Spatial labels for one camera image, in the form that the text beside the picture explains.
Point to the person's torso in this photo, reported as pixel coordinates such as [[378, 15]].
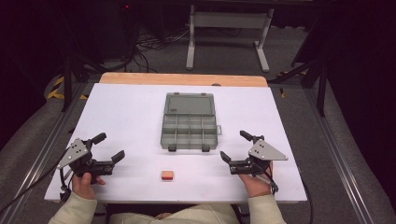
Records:
[[186, 216]]

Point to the aluminium floor rail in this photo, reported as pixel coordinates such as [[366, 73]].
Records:
[[40, 158], [336, 155]]

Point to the black tripod stand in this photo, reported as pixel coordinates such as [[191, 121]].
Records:
[[322, 84], [67, 84]]

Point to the person's right hand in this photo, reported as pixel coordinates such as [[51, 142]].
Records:
[[257, 185]]

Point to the small orange red block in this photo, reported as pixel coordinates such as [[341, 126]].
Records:
[[167, 175]]

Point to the yellow black floor tape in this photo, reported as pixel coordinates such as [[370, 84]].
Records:
[[57, 90]]

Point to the white metal stand frame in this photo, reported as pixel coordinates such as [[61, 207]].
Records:
[[230, 20]]

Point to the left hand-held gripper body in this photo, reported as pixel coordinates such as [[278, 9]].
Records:
[[77, 157]]

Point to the wooden table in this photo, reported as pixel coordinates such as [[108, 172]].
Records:
[[183, 79]]

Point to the person's left hand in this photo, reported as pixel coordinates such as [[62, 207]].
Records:
[[83, 186]]

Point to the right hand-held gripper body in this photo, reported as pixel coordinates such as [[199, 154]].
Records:
[[264, 152]]

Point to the grey plastic compartment box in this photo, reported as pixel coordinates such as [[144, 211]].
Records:
[[189, 124]]

